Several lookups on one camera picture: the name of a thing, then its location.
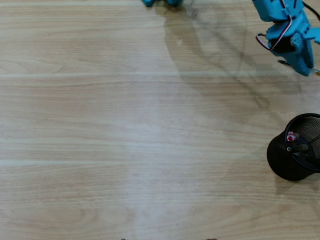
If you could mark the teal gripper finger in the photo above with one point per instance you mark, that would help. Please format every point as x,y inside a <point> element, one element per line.
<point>303,55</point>
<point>295,62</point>

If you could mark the teal gripper body with servo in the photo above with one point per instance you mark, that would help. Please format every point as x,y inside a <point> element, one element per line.
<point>301,58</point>

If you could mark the clear pen with grey grip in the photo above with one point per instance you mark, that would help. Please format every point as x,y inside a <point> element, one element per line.
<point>283,61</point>

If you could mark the red clear pen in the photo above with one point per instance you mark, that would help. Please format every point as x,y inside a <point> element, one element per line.
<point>291,137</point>

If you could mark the black pen with chrome tip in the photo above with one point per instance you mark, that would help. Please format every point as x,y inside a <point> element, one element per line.
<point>303,157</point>

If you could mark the black mesh pen holder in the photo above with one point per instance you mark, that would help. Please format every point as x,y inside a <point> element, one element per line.
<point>277,160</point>

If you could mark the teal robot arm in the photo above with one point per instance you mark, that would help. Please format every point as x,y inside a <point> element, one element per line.
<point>272,10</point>

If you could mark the teal robot base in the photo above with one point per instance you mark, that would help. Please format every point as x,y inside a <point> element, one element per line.
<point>172,2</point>

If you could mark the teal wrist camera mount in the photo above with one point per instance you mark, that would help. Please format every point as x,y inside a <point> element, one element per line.
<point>313,33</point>

